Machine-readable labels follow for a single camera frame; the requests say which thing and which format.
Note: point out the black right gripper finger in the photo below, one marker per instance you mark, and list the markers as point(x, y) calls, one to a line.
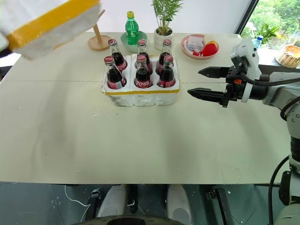
point(213, 72)
point(208, 94)

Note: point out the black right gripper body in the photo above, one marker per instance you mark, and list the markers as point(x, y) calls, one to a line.
point(234, 90)

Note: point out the yellow-taped white foam box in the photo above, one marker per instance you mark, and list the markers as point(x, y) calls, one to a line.
point(47, 23)

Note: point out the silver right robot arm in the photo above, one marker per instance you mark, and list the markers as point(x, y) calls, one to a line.
point(281, 93)

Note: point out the clear plastic box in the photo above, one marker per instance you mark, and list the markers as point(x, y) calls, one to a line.
point(194, 42)

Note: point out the glass cola bottle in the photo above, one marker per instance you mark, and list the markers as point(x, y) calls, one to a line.
point(114, 77)
point(142, 48)
point(166, 49)
point(167, 76)
point(114, 50)
point(143, 77)

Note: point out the white foam crate yellow tape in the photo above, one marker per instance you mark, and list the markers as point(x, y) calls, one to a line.
point(140, 98)

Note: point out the yellow orange toy fruit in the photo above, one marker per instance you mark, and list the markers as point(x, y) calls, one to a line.
point(213, 42)

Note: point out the pink plate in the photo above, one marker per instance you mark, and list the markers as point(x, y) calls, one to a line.
point(188, 53)

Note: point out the blue-capped clear bottle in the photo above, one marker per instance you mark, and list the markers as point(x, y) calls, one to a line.
point(258, 41)

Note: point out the white ribbed plant pot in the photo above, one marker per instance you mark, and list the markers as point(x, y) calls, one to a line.
point(163, 42)

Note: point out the woven wicker basket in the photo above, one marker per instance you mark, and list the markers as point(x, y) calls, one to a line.
point(289, 57)

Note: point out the green leafy plant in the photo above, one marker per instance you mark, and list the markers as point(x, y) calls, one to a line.
point(164, 14)

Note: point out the pale green bowl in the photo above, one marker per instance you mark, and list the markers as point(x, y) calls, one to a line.
point(128, 48)

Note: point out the green plastic soda bottle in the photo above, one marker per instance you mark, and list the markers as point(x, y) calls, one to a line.
point(132, 30)

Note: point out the white robot leg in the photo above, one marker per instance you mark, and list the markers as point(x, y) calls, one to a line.
point(113, 201)
point(178, 202)

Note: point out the wooden stand with round base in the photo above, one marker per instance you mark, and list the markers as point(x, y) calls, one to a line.
point(98, 43)

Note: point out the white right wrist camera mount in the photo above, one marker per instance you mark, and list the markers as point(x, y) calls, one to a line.
point(246, 52)

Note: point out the black table frame leg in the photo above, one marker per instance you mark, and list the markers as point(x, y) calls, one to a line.
point(220, 204)

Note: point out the black table frame bracket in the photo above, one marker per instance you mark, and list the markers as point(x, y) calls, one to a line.
point(95, 199)

